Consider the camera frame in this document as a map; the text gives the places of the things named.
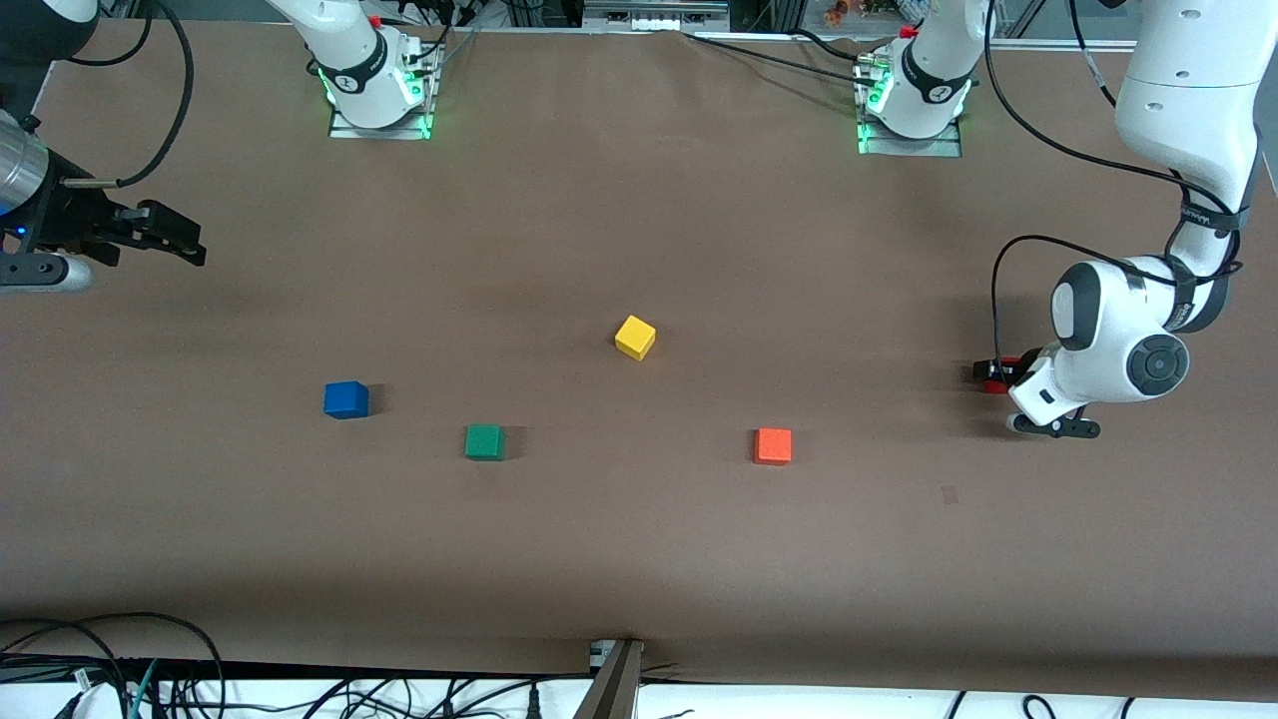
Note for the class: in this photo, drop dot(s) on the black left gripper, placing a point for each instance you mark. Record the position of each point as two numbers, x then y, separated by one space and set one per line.
1019 372

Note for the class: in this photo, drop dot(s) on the orange wooden block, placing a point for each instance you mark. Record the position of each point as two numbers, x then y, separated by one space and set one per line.
773 446

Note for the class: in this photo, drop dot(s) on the white power strip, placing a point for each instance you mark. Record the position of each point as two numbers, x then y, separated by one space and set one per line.
654 18

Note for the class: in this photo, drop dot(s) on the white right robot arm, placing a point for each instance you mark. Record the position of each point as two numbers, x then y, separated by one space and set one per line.
349 60

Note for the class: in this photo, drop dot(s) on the aluminium frame rail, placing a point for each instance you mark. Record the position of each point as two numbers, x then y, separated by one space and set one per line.
1058 44

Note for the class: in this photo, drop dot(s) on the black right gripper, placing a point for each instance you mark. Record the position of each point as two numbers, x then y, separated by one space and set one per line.
72 219

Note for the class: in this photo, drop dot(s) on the orange toy figure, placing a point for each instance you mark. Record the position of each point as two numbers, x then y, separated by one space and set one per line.
837 10

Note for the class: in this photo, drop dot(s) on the green wooden block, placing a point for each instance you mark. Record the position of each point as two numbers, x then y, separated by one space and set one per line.
484 442

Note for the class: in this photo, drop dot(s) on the yellow wooden block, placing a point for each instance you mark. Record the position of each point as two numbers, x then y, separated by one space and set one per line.
635 338

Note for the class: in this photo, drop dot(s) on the blue wooden block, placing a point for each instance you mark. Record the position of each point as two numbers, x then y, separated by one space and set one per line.
345 400

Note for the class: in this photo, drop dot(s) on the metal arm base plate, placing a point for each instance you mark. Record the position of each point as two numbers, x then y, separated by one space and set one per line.
384 133
944 148

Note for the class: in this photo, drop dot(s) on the aluminium profile bar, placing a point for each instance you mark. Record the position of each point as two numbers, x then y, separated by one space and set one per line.
614 689

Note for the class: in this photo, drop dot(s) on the red wooden block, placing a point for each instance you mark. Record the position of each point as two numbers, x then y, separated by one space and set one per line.
996 388

